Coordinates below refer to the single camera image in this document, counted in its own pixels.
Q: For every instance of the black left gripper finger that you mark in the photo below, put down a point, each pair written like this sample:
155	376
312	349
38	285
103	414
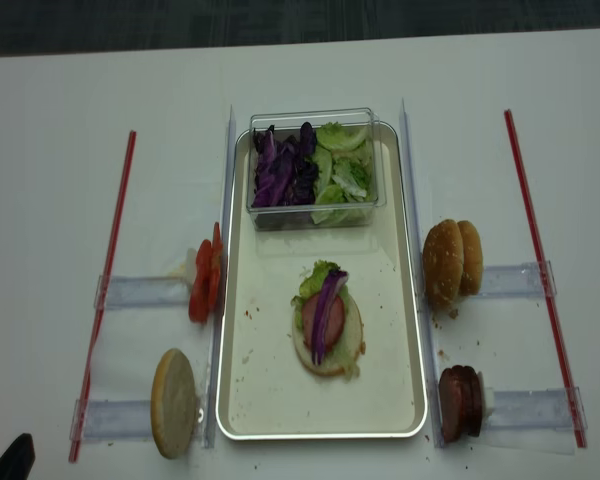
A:
18	459

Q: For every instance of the sesame bun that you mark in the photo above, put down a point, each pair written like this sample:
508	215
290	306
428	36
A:
443	264
473	259

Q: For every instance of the front tomato slice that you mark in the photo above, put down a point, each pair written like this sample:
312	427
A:
204	291

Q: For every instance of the tomato slice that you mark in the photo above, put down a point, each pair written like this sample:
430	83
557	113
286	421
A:
217	250
204	291

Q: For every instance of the rear tomato slice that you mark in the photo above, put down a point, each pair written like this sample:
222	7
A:
217	250

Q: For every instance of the lettuce on bun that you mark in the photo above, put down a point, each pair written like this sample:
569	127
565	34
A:
311	285

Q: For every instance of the front dark meat patty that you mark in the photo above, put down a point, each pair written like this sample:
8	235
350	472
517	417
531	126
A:
451	395

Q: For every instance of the dark meat patty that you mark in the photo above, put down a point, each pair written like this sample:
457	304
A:
451	395
474	401

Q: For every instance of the green lettuce leaves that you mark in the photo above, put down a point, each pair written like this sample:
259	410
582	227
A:
344	157

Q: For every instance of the rear dark meat patty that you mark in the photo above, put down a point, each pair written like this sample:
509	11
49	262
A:
474	401

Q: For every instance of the upright bun half left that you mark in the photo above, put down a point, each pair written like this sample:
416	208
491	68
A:
173	404

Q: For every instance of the beige metal tray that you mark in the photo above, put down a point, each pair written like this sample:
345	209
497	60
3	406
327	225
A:
264	391

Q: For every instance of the left red rod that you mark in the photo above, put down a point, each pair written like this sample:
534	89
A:
78	423

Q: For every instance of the red rod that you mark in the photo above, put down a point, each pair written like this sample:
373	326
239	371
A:
573	400
78	423

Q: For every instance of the bottom bun on tray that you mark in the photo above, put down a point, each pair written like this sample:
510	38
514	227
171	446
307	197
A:
344	339

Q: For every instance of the purple cabbage strip on bun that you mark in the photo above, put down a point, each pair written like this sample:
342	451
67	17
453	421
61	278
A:
325	312

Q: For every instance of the purple cabbage leaves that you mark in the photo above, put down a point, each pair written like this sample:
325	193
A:
285	172

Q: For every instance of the clear plastic salad box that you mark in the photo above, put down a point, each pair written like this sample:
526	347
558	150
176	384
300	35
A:
286	124

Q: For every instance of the white pusher block patty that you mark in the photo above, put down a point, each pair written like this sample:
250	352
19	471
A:
488	397

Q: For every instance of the sesame top bun front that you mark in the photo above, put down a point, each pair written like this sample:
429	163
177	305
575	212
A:
443	264

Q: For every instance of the right red rod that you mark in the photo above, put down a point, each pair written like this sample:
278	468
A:
573	400

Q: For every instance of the clear slider rail lower left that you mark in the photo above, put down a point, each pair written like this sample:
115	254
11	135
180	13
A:
104	420

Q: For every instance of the clear slider rail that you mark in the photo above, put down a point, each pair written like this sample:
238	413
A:
104	420
532	410
531	280
121	292

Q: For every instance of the clear slider rail upper left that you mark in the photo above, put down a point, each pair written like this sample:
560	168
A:
121	292

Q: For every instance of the right clear long rail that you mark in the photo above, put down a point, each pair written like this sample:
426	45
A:
415	248

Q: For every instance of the clear slider rail upper right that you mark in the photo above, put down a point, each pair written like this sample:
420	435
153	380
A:
531	280

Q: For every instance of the clear slider rail lower right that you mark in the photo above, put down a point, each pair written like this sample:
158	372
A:
532	410

